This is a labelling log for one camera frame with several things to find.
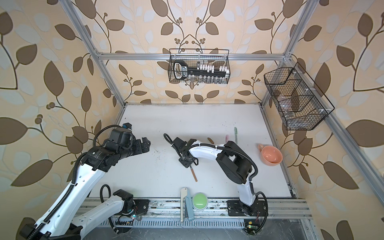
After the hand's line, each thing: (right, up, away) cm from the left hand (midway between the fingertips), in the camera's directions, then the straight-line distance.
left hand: (143, 143), depth 73 cm
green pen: (+53, +1, +29) cm, 61 cm away
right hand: (+21, -14, +18) cm, 31 cm away
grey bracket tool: (+20, -27, +3) cm, 34 cm away
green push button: (+28, -30, +3) cm, 41 cm away
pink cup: (+72, -10, +19) cm, 75 cm away
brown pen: (+24, -20, +14) cm, 35 cm away
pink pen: (+47, -1, +29) cm, 55 cm away
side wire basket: (+78, +19, 0) cm, 80 cm away
